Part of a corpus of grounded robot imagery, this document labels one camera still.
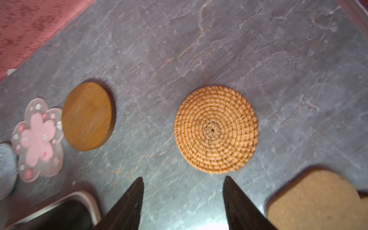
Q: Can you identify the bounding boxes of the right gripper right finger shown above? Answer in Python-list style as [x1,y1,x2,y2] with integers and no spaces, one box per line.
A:
[223,176,276,230]

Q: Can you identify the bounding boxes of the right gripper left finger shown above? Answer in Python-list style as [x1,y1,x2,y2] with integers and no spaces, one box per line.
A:
[93,177,144,230]

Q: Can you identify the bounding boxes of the cork coaster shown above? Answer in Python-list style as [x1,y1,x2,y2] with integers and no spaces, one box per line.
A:
[265,169,368,230]

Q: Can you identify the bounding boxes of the brown wooden coaster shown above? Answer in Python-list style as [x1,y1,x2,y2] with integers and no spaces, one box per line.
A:
[62,81,116,151]

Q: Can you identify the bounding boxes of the grey round coaster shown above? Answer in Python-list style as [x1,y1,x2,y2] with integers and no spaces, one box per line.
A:
[1,142,18,200]

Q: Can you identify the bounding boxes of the black mug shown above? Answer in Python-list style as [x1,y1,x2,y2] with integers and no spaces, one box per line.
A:
[16,200,93,230]

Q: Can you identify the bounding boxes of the beige serving tray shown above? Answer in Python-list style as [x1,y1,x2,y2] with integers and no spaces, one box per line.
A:
[2,190,102,230]

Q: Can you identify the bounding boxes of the pink flower coaster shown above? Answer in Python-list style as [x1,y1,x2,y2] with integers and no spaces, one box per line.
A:
[11,97,64,183]

